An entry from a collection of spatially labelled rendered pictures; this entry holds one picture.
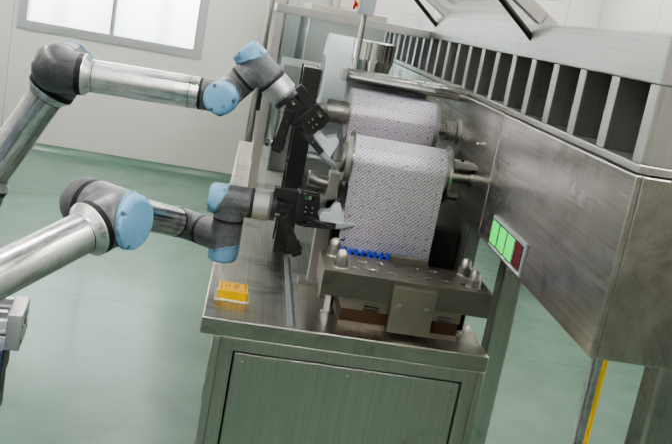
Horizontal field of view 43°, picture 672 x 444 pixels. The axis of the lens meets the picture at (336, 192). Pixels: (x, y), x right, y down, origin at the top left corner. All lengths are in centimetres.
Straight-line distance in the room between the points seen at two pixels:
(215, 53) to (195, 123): 64
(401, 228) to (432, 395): 42
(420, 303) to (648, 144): 80
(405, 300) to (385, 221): 25
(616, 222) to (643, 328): 17
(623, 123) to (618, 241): 24
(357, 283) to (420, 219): 28
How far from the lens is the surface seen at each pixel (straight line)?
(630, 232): 140
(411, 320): 201
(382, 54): 282
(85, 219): 177
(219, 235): 212
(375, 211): 215
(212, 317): 195
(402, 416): 207
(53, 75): 205
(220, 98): 196
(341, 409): 204
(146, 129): 779
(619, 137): 154
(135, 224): 180
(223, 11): 765
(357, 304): 201
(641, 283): 143
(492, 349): 247
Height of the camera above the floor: 159
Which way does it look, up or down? 11 degrees down
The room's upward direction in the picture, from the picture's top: 10 degrees clockwise
